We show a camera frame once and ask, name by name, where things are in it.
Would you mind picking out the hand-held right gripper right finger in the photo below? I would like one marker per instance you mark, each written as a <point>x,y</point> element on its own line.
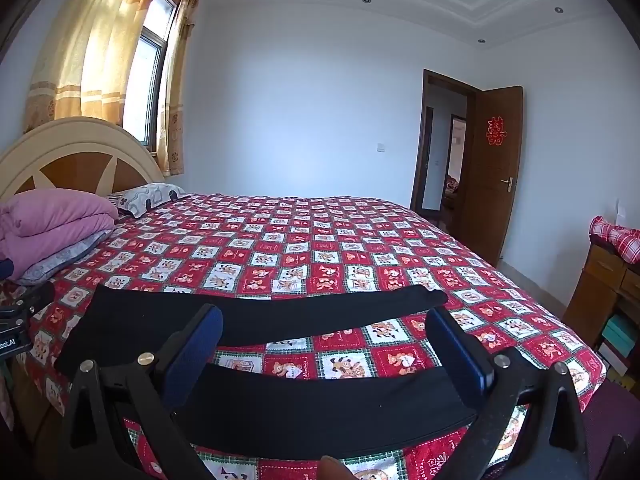
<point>462,350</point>

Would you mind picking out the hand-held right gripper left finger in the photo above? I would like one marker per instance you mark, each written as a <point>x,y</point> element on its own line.
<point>192,355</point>

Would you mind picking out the black pants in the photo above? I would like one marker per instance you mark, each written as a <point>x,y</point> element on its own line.
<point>300,317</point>

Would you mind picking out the grey patterned pillow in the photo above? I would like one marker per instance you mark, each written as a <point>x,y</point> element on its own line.
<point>70,257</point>

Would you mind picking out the pink folded quilt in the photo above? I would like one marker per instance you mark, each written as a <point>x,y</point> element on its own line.
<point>50,225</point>

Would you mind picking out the brown wooden door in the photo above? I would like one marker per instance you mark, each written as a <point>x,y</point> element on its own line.
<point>492,210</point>

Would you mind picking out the wooden cabinet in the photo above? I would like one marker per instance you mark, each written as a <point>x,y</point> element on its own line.
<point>592,290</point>

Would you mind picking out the white box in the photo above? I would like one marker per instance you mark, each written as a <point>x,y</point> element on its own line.
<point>611,359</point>

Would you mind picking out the red printed checkered blanket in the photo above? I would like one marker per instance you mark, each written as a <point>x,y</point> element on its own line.
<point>300,240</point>

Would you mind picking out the teal box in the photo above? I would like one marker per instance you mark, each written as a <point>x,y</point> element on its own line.
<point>620,332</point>

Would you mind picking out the white patterned pillow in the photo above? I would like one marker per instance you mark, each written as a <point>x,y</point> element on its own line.
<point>145,197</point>

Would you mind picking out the red plaid cloth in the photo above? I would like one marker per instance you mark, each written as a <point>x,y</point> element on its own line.
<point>617,240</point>

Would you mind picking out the cream and wood headboard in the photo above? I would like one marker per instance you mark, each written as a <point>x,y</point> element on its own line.
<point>75,140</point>

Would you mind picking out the red paper door decoration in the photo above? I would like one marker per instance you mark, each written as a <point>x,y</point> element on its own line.
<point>494,131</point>

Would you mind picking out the narrow yellow curtain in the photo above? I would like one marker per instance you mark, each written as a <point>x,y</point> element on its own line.
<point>175,100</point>

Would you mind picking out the window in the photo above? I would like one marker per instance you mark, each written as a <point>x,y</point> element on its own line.
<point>147,75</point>

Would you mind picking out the wide yellow curtain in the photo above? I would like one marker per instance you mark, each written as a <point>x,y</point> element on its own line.
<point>85,50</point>

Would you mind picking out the dark wooden door frame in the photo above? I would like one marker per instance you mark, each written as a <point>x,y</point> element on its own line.
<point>420,150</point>

